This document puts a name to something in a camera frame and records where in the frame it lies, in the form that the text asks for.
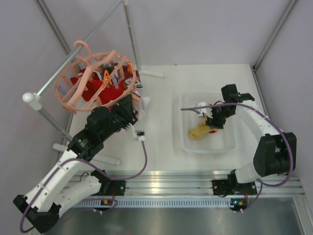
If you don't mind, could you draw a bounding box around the aluminium mounting rail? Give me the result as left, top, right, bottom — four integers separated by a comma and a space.
70, 172, 305, 210

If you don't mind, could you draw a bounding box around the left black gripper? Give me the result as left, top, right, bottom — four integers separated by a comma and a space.
100, 94, 138, 141

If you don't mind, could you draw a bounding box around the metal drying rack frame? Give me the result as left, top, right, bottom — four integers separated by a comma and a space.
21, 0, 169, 167

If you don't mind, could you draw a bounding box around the purple cable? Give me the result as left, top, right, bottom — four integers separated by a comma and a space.
19, 141, 148, 233
180, 102, 294, 213

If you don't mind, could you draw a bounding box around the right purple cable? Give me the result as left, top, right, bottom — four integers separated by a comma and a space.
180, 102, 294, 213

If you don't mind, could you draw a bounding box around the pink round clip hanger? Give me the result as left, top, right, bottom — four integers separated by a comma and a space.
54, 40, 141, 114

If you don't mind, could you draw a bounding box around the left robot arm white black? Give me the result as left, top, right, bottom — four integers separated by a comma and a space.
13, 94, 137, 234

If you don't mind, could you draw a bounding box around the red sock white cuff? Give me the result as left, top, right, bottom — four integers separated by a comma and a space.
82, 65, 133, 105

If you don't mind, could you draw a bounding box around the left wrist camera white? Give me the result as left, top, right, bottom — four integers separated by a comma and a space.
131, 125, 146, 141

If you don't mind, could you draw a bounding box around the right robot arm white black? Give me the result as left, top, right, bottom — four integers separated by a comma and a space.
205, 84, 297, 196

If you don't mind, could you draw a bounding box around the orange clothes peg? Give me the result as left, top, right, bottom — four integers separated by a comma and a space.
102, 70, 114, 89

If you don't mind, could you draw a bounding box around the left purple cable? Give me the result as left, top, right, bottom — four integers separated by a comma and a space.
19, 141, 148, 233

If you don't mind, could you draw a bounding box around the yellow sock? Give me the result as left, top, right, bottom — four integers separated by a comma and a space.
188, 122, 213, 140

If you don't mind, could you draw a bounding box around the white perforated plastic basket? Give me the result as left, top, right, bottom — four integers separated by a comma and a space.
180, 92, 239, 154

